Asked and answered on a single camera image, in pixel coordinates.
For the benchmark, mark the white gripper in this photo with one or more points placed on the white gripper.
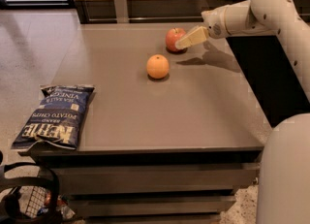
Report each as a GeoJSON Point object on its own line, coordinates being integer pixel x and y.
{"type": "Point", "coordinates": [213, 21]}

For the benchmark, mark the red apple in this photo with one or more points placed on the red apple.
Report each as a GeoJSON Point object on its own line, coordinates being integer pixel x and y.
{"type": "Point", "coordinates": [172, 36]}

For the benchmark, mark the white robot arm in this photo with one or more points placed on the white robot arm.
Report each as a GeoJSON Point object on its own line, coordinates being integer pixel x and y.
{"type": "Point", "coordinates": [271, 42]}

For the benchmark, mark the blue kettle chip bag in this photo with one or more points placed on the blue kettle chip bag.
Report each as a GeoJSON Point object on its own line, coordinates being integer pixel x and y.
{"type": "Point", "coordinates": [57, 120]}

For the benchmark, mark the orange fruit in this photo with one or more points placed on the orange fruit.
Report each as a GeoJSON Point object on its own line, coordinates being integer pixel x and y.
{"type": "Point", "coordinates": [157, 66]}

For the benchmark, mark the grey drawer cabinet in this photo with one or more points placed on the grey drawer cabinet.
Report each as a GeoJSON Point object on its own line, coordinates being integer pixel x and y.
{"type": "Point", "coordinates": [171, 151]}

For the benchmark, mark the left metal wall bracket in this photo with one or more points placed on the left metal wall bracket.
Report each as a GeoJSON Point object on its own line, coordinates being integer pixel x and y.
{"type": "Point", "coordinates": [121, 11]}

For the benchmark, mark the black wire basket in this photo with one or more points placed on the black wire basket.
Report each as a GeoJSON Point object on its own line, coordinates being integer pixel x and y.
{"type": "Point", "coordinates": [29, 199]}

